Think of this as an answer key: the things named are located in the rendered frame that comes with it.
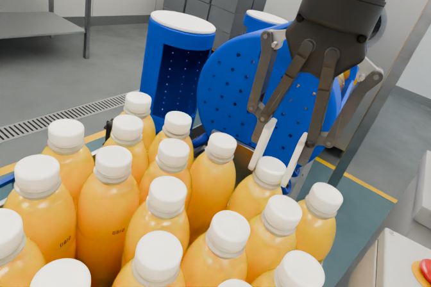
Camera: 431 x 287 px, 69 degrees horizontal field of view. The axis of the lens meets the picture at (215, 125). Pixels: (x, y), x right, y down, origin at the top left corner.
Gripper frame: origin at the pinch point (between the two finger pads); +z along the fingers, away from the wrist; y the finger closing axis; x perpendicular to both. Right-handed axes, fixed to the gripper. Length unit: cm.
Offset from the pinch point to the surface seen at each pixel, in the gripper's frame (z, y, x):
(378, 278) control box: 4.8, -15.2, 6.1
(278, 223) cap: 2.9, -3.8, 8.4
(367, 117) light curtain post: 44, -23, -158
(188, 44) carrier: 16, 56, -72
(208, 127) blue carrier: 13.3, 17.8, -19.2
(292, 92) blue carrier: -1.4, 3.9, -19.3
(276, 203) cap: 2.0, -2.7, 6.7
